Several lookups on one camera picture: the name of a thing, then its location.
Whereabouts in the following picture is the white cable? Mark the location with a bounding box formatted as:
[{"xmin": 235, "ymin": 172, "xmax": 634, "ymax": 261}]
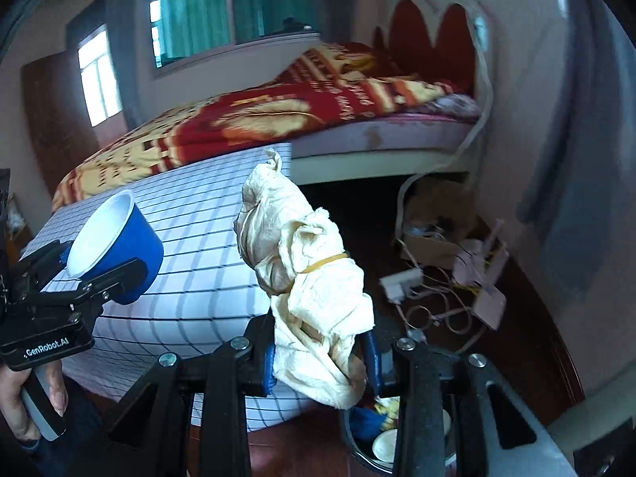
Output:
[{"xmin": 395, "ymin": 50, "xmax": 496, "ymax": 250}]

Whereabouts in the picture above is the tangle of cables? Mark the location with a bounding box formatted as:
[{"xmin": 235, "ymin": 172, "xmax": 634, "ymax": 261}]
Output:
[{"xmin": 397, "ymin": 275, "xmax": 486, "ymax": 355}]

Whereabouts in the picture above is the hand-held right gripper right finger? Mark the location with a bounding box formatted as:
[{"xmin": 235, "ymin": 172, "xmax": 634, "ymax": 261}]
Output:
[{"xmin": 360, "ymin": 330, "xmax": 567, "ymax": 477}]

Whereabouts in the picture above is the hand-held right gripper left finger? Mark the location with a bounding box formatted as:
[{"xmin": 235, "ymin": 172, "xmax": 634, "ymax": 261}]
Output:
[{"xmin": 102, "ymin": 314, "xmax": 277, "ymax": 477}]

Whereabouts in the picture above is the white power strip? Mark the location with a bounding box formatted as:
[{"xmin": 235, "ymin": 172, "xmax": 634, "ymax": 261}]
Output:
[{"xmin": 380, "ymin": 267, "xmax": 424, "ymax": 305}]

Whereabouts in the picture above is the small bright window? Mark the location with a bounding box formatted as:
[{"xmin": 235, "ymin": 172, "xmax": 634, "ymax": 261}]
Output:
[{"xmin": 77, "ymin": 30, "xmax": 123, "ymax": 128}]

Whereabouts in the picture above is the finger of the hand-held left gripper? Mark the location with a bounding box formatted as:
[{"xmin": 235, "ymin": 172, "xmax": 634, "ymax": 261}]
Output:
[
  {"xmin": 37, "ymin": 257, "xmax": 146, "ymax": 317},
  {"xmin": 20, "ymin": 241, "xmax": 73, "ymax": 280}
]

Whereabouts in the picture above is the cream cloth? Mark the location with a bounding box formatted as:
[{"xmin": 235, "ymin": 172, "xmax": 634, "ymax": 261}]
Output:
[{"xmin": 233, "ymin": 148, "xmax": 374, "ymax": 411}]

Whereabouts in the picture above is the cardboard box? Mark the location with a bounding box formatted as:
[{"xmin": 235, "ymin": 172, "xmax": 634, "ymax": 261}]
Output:
[{"xmin": 401, "ymin": 226, "xmax": 474, "ymax": 270}]

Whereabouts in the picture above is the black trash bin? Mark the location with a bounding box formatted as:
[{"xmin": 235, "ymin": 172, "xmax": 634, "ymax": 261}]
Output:
[{"xmin": 340, "ymin": 392, "xmax": 458, "ymax": 477}]

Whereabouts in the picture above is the person's left hand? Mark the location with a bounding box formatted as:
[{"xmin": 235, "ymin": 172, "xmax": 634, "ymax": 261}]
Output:
[{"xmin": 0, "ymin": 358, "xmax": 68, "ymax": 444}]

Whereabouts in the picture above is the blue paper bowl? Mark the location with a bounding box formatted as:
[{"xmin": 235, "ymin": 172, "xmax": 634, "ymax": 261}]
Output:
[{"xmin": 66, "ymin": 190, "xmax": 165, "ymax": 305}]

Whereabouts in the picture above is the large window with green curtain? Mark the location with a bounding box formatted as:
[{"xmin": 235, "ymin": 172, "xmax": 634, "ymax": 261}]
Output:
[{"xmin": 149, "ymin": 0, "xmax": 322, "ymax": 68}]

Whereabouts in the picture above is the blue cloth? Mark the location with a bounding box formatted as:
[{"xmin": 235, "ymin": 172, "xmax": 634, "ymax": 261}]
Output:
[{"xmin": 350, "ymin": 405, "xmax": 393, "ymax": 441}]

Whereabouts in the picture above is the bed mattress and frame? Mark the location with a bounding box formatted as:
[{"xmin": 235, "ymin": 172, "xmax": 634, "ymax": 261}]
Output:
[{"xmin": 291, "ymin": 113, "xmax": 486, "ymax": 186}]

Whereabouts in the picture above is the white checkered tablecloth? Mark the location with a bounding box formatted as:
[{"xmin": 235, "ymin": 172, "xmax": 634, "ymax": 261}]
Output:
[{"xmin": 20, "ymin": 142, "xmax": 319, "ymax": 430}]

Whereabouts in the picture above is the red and yellow printed blanket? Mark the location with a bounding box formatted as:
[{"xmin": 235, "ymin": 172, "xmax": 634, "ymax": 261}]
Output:
[{"xmin": 52, "ymin": 42, "xmax": 455, "ymax": 212}]

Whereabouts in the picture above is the floral pillow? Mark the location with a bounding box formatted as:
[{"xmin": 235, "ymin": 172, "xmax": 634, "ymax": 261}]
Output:
[{"xmin": 432, "ymin": 94, "xmax": 481, "ymax": 118}]

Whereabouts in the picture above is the red scalloped headboard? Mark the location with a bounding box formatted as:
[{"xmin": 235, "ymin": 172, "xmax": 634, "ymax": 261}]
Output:
[{"xmin": 372, "ymin": 0, "xmax": 493, "ymax": 99}]

